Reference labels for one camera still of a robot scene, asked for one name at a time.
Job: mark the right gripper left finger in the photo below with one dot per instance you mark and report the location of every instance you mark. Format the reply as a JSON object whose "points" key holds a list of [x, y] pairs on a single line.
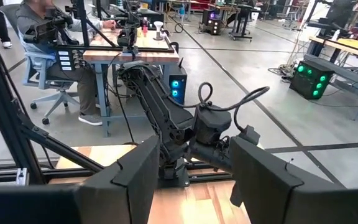
{"points": [[120, 193]]}

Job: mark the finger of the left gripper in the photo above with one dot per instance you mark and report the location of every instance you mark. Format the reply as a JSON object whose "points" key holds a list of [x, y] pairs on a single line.
{"points": [[235, 196]]}

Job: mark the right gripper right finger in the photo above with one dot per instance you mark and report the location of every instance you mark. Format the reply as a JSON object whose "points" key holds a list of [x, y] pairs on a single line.
{"points": [[278, 193]]}

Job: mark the black background robot arm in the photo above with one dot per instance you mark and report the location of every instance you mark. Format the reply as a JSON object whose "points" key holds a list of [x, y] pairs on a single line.
{"points": [[47, 29], [128, 34]]}

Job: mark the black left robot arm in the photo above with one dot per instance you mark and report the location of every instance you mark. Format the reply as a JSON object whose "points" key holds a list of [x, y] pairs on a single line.
{"points": [[160, 102]]}

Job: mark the black computer blue lights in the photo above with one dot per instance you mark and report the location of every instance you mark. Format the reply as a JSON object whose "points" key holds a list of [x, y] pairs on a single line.
{"points": [[177, 85]]}

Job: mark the black computer green lights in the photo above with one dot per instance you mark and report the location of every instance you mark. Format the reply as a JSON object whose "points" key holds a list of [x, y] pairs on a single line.
{"points": [[311, 79]]}

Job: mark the wooden workbench blue legs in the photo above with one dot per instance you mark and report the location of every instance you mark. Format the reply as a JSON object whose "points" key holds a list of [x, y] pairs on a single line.
{"points": [[135, 56]]}

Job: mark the black computer purple lights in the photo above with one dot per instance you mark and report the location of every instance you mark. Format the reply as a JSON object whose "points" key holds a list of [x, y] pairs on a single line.
{"points": [[211, 21]]}

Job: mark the white mushroom-shaped object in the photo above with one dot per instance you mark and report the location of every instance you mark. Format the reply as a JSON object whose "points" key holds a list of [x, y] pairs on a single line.
{"points": [[158, 29]]}

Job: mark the black rolling table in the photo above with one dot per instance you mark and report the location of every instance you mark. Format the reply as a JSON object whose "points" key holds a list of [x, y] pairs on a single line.
{"points": [[239, 18]]}

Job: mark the black labelled control box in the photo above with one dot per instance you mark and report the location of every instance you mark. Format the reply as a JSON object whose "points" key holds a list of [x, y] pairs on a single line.
{"points": [[68, 59]]}

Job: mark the small pink background bottle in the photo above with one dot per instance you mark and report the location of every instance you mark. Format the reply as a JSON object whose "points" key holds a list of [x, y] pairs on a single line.
{"points": [[145, 25]]}

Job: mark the grey office chair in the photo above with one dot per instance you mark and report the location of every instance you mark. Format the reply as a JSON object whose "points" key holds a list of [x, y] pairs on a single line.
{"points": [[34, 62]]}

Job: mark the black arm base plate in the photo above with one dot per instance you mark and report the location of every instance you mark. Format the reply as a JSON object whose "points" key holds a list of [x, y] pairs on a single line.
{"points": [[174, 178]]}

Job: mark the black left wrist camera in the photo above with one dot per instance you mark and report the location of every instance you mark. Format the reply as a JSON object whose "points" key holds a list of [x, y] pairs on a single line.
{"points": [[250, 133]]}

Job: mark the black aluminium rig frame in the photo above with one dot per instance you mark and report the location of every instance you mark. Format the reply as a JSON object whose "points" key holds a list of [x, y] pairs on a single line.
{"points": [[6, 105]]}

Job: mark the wooden bench grey frame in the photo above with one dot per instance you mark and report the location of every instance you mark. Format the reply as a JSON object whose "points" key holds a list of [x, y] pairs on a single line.
{"points": [[340, 46]]}

